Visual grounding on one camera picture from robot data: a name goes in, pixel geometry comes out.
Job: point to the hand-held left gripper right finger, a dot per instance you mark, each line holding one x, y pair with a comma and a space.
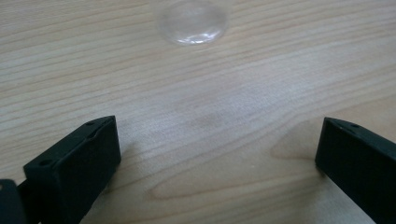
361, 165

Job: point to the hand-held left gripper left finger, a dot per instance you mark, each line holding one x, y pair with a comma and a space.
74, 168

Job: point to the clear glass cup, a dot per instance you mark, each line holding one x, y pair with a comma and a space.
193, 23

